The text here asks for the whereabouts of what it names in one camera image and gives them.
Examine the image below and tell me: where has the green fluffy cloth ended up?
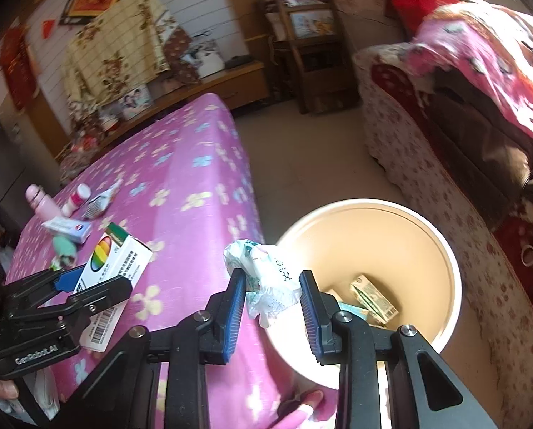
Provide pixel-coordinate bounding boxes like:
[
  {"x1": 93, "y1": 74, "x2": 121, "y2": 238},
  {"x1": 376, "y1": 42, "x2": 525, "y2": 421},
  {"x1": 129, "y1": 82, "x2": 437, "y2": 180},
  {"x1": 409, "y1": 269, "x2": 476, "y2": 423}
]
[{"x1": 50, "y1": 235, "x2": 78, "y2": 270}]

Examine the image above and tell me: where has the rainbow logo medicine box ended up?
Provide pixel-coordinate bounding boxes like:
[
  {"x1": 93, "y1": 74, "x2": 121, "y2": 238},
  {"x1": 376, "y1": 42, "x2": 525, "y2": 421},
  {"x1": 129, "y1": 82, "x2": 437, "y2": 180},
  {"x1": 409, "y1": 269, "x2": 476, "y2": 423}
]
[{"x1": 74, "y1": 223, "x2": 152, "y2": 352}]

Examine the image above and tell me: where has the white blue medicine box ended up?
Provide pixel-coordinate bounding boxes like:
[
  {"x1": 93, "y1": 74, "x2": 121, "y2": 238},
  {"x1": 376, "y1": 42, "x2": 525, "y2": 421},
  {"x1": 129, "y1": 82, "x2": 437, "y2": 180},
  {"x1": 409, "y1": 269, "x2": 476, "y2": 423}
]
[{"x1": 41, "y1": 217, "x2": 92, "y2": 245}]

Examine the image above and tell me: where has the light blue snack bag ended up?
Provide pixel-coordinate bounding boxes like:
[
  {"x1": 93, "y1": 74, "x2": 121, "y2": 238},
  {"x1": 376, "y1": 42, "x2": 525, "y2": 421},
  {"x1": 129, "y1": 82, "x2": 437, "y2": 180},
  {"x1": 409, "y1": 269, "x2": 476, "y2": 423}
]
[{"x1": 338, "y1": 302, "x2": 373, "y2": 321}]

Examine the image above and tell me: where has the green white milk carton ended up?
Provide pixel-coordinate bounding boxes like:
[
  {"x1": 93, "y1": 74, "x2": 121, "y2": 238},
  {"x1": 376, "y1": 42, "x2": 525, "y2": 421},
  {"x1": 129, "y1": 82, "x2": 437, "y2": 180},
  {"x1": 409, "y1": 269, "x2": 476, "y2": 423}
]
[{"x1": 350, "y1": 275, "x2": 399, "y2": 325}]

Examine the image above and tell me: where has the white tissue paper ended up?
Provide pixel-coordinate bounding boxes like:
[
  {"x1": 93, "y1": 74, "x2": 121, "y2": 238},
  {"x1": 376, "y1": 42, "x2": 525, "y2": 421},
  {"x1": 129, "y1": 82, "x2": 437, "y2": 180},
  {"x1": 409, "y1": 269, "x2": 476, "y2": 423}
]
[{"x1": 223, "y1": 239, "x2": 302, "y2": 329}]

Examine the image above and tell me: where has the cream trash bucket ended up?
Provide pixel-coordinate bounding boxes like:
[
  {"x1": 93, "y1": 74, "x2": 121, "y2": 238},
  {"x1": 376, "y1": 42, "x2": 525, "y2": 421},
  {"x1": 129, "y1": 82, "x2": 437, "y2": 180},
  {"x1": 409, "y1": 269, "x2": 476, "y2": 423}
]
[{"x1": 259, "y1": 197, "x2": 463, "y2": 390}]

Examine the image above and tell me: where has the left hand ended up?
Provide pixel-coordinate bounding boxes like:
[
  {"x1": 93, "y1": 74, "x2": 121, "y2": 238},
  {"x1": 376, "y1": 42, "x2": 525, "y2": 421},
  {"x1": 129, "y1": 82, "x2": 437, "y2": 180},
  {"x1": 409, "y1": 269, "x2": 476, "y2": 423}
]
[{"x1": 0, "y1": 380, "x2": 19, "y2": 400}]

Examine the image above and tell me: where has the pink water bottle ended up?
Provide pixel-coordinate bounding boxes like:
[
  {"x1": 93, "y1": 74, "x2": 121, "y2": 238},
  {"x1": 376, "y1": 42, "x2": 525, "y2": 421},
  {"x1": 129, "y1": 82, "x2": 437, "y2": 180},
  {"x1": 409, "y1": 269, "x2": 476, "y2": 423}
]
[{"x1": 25, "y1": 184, "x2": 63, "y2": 222}]

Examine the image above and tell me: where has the white pink yogurt bottle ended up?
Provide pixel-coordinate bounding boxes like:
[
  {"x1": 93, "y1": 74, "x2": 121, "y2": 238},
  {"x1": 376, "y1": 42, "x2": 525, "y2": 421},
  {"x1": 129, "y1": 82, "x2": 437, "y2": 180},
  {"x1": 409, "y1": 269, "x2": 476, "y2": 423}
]
[{"x1": 61, "y1": 184, "x2": 91, "y2": 218}]

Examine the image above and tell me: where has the pink floral tablecloth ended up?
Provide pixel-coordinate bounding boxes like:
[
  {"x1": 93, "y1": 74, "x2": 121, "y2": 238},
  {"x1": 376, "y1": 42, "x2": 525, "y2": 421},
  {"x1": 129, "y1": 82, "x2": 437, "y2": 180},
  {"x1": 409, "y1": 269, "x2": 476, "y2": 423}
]
[{"x1": 5, "y1": 93, "x2": 339, "y2": 429}]

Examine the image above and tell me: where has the grey refrigerator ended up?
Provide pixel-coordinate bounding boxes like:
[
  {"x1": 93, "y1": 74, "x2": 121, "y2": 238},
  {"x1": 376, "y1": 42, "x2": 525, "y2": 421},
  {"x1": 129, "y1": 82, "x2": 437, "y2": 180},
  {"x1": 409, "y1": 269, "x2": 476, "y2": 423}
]
[{"x1": 0, "y1": 121, "x2": 39, "y2": 232}]

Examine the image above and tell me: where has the floral covered sofa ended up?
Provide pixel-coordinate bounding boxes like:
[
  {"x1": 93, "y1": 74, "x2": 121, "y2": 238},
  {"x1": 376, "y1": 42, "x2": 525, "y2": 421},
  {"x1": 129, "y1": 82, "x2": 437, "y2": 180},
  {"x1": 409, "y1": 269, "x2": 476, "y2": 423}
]
[{"x1": 353, "y1": 44, "x2": 533, "y2": 428}]

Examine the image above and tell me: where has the framed photo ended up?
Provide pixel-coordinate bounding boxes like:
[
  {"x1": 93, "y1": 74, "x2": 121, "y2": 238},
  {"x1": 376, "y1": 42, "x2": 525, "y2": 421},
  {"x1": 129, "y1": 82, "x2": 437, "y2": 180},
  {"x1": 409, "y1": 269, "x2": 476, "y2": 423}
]
[{"x1": 118, "y1": 84, "x2": 153, "y2": 120}]

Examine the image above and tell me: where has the floral cream cloth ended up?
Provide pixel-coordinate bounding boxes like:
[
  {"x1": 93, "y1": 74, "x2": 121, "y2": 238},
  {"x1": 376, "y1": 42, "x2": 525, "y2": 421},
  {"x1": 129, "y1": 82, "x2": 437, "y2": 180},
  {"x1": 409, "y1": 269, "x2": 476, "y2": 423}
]
[{"x1": 60, "y1": 0, "x2": 196, "y2": 109}]

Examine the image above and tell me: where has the wooden sideboard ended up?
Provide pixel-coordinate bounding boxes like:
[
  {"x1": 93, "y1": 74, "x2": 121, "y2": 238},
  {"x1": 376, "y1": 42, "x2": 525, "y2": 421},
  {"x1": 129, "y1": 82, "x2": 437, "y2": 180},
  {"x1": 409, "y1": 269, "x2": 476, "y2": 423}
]
[{"x1": 53, "y1": 59, "x2": 270, "y2": 162}]

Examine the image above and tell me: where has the brown jacket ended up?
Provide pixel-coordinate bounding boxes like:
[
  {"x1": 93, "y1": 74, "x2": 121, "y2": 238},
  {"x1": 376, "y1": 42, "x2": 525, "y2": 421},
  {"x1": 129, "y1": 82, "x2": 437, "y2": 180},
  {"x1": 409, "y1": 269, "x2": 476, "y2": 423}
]
[{"x1": 424, "y1": 68, "x2": 533, "y2": 230}]

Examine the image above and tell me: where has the pink blanket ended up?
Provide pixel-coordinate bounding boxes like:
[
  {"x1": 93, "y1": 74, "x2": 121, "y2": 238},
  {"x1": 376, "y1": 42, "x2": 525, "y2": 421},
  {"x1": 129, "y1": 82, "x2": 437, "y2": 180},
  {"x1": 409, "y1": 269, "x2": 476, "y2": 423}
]
[{"x1": 405, "y1": 0, "x2": 533, "y2": 138}]

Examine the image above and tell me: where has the red cushion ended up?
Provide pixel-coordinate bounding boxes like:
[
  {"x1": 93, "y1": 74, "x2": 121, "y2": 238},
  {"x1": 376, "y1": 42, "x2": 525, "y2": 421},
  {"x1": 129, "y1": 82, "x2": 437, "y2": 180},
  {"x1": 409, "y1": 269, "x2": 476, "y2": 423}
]
[{"x1": 392, "y1": 0, "x2": 459, "y2": 34}]

